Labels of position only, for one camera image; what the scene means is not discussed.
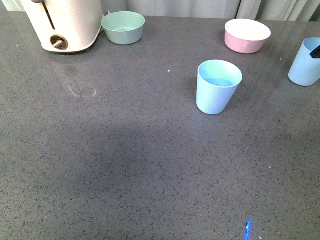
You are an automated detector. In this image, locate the pink bowl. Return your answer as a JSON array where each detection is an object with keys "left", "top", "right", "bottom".
[{"left": 224, "top": 19, "right": 271, "bottom": 54}]

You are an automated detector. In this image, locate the cream toaster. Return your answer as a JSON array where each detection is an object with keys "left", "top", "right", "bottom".
[{"left": 22, "top": 0, "right": 104, "bottom": 53}]

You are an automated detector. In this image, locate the grey curtain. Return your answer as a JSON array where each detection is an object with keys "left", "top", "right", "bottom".
[{"left": 0, "top": 0, "right": 320, "bottom": 22}]

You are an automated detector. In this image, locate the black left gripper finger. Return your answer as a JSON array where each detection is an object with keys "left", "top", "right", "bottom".
[{"left": 310, "top": 45, "right": 320, "bottom": 59}]

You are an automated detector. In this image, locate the green bowl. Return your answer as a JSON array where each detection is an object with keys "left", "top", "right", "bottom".
[{"left": 101, "top": 11, "right": 146, "bottom": 45}]

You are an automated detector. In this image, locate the light blue cup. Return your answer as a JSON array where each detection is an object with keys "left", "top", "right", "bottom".
[
  {"left": 288, "top": 37, "right": 320, "bottom": 87},
  {"left": 196, "top": 59, "right": 243, "bottom": 115}
]

